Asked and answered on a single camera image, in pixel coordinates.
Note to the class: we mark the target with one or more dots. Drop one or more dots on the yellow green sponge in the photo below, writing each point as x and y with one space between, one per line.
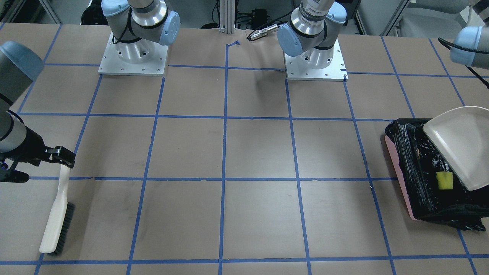
445 180

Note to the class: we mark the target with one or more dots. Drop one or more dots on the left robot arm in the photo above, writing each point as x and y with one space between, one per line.
307 29

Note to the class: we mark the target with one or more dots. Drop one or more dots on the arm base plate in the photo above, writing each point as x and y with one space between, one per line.
317 65
141 58

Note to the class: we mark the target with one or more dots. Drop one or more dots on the beige hand brush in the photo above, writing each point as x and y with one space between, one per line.
60 217

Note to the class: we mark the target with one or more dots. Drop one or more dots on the aluminium frame post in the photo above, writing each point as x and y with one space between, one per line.
227 16

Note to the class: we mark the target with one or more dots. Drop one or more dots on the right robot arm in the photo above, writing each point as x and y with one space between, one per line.
137 26

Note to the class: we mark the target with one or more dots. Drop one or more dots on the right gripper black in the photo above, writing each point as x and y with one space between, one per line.
30 147

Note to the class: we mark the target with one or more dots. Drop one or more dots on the beige plastic dustpan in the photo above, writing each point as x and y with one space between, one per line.
461 135

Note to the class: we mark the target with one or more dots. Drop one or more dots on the bin with black bag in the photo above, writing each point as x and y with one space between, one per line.
431 189

